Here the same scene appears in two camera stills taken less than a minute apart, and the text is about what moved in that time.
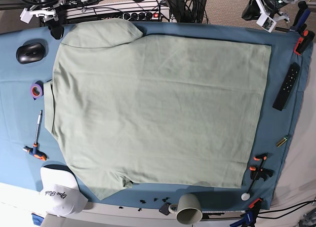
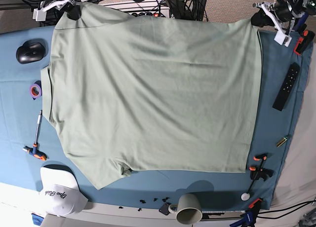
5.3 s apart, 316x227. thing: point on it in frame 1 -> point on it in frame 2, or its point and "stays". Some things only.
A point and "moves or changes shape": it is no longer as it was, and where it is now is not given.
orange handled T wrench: (34, 151) stays
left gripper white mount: (57, 30) -> (73, 12)
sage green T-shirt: (129, 107) moves or changes shape
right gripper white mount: (252, 12) -> (265, 16)
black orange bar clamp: (255, 172) stays
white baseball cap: (61, 194) stays
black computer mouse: (30, 53) stays
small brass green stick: (282, 141) stays
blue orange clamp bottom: (251, 215) stays
